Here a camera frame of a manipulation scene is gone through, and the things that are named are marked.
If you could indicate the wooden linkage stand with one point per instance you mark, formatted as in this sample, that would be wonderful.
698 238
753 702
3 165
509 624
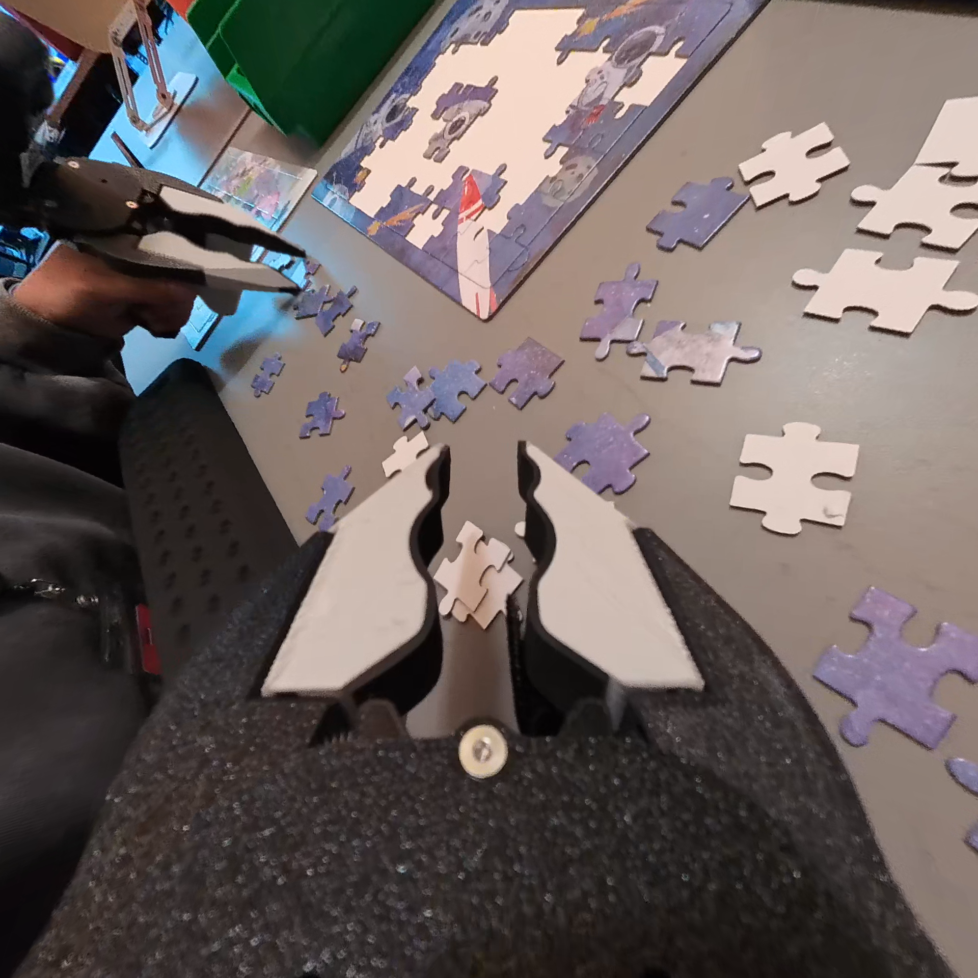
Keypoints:
141 61

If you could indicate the comet print puzzle piece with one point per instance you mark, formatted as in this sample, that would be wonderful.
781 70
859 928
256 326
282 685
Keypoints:
401 218

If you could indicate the joined satellite puzzle pieces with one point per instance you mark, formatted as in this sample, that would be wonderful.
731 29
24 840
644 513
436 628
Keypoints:
458 122

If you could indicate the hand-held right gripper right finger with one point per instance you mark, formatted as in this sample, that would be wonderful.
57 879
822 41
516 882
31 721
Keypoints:
611 611

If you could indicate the person's left hand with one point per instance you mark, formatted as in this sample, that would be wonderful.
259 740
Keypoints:
99 298

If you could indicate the space puzzle board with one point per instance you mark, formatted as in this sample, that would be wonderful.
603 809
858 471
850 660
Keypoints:
519 114

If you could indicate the green plastic bin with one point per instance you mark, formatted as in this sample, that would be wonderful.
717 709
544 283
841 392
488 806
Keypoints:
321 53

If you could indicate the person's left forearm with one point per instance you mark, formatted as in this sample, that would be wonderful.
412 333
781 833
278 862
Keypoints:
53 351

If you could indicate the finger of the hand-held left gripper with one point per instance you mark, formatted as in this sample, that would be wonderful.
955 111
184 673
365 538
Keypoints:
199 264
221 221

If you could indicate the pile of loose puzzle pieces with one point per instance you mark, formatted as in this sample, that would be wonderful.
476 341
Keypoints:
879 298

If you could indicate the red jacket tag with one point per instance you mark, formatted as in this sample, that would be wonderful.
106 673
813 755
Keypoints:
147 642

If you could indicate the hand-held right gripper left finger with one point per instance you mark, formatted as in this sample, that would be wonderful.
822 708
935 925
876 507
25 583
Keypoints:
351 611

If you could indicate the black dotted mat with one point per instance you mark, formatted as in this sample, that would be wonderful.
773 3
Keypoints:
199 519

